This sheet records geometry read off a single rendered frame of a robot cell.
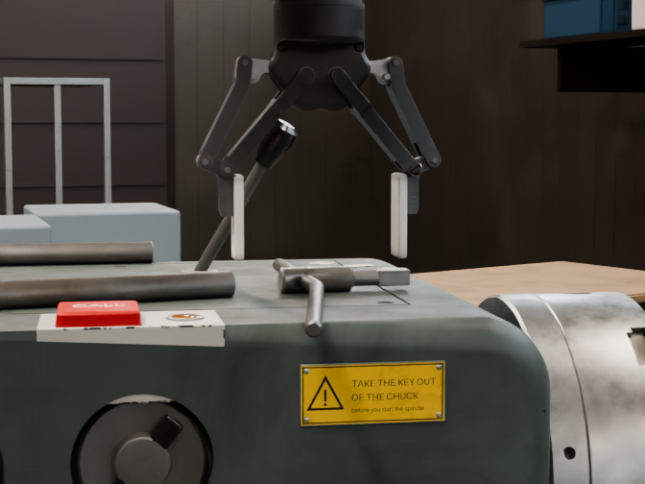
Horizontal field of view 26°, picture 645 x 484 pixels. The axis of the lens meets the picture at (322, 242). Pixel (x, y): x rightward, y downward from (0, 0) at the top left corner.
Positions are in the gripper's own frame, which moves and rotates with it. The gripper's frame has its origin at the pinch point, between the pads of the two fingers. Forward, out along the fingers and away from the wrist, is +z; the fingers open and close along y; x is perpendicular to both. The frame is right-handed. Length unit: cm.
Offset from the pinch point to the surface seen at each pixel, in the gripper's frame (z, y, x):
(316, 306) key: 3.3, -2.5, -13.7
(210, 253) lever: 2.5, -7.3, 19.9
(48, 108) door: -15, -45, 892
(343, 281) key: 3.6, 2.6, 3.2
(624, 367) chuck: 11.3, 27.2, 0.5
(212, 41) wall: -64, 73, 918
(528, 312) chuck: 7.2, 20.4, 6.8
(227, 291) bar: 3.9, -7.5, 1.1
